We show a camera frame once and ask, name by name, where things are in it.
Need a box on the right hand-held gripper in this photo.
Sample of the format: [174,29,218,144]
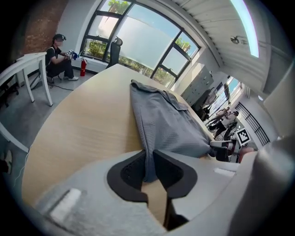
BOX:
[209,128,252,157]

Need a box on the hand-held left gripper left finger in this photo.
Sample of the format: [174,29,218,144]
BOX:
[34,149,167,234]

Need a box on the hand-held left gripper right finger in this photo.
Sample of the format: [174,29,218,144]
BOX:
[153,149,241,221]

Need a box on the grey shirt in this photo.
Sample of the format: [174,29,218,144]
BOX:
[129,79,217,184]

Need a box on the black balcony railing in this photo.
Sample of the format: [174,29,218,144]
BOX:
[235,102,271,146]

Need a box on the clothes rack with garments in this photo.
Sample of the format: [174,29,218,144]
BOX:
[198,88,220,116]

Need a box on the grey locker cabinet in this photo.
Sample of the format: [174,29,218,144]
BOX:
[180,63,215,107]

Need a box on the white desk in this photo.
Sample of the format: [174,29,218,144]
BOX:
[0,51,54,107]
[0,120,30,153]

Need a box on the grey ceiling fixture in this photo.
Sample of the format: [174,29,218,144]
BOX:
[230,35,249,46]

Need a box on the ceiling light panel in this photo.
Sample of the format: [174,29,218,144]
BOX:
[230,0,260,59]

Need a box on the red fire extinguisher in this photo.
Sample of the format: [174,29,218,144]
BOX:
[79,58,89,77]

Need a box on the black framed window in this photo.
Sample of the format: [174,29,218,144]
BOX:
[79,0,201,86]

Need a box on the black office chair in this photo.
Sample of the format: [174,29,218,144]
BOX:
[106,36,124,70]

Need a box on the black floor cable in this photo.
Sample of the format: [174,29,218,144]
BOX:
[48,83,75,91]

